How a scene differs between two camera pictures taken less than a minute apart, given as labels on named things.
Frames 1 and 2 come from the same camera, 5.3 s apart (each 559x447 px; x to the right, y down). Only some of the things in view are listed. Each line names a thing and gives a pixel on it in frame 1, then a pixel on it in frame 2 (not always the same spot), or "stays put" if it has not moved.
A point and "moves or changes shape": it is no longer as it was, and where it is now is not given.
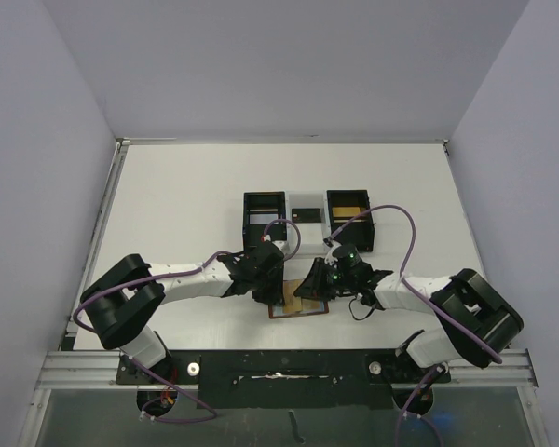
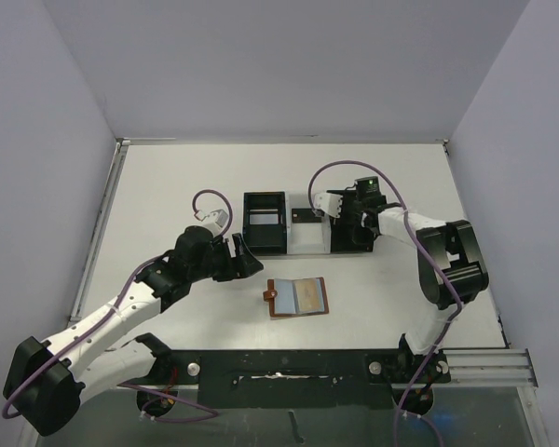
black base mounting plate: [285, 379] stays put
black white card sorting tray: [298, 221] stays put
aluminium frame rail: [512, 371] stays put
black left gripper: [275, 296] to [238, 266]
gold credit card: [292, 304] moves or changes shape
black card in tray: [306, 215] stays put
